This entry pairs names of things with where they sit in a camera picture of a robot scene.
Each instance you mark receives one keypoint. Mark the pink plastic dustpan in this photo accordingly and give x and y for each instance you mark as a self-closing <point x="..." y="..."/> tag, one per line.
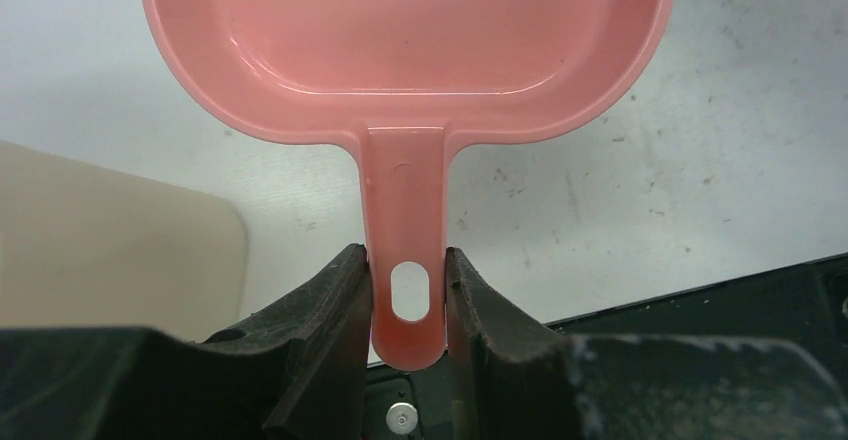
<point x="403" y="86"/>

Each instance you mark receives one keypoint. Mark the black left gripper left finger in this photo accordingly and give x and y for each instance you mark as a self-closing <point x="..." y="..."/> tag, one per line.
<point x="296" y="369"/>

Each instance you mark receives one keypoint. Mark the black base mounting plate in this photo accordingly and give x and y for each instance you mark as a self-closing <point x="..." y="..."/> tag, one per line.
<point x="729" y="304"/>

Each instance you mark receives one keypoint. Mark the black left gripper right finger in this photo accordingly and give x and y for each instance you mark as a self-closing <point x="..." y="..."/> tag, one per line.
<point x="629" y="390"/>

